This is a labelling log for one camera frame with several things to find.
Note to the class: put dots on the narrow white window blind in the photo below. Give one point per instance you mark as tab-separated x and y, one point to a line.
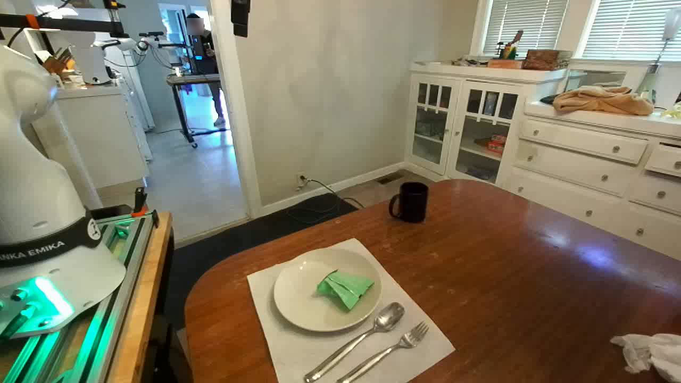
525	24

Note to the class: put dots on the white crumpled cloth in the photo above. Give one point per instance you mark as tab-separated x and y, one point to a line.
656	352

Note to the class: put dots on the wide white window blind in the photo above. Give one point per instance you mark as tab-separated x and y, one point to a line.
631	27

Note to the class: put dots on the black floor mat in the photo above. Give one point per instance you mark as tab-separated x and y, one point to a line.
235	237

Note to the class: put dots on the white drawer dresser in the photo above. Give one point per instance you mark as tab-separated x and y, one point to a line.
588	176

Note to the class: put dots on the brown crumpled cloth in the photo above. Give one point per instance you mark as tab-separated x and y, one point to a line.
604	101

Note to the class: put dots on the white round plate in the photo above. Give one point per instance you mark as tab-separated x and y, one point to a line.
300	298

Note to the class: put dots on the black camera mount rod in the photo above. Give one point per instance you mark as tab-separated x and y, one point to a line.
71	24

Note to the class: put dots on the wooden box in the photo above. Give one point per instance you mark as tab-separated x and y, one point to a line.
546	60

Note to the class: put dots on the white placemat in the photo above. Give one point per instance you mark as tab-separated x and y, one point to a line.
411	354

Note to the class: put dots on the silver spoon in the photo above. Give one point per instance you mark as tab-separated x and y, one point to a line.
355	342

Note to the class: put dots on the green folded napkin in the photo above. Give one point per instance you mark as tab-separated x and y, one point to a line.
346	288

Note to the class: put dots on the white glass-door cabinet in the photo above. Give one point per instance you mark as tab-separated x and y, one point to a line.
459	112

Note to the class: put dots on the black metal frame table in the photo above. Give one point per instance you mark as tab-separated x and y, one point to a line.
192	79

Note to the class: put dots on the silver fork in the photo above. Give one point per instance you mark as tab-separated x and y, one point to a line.
385	352

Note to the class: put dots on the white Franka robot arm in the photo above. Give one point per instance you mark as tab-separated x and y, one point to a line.
32	183

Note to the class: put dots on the person in dark clothes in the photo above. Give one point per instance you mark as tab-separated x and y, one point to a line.
206	55

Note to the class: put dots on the white kitchen cabinet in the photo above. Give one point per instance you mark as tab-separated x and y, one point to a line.
108	135

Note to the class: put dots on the black mug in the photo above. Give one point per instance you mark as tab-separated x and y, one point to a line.
413	202

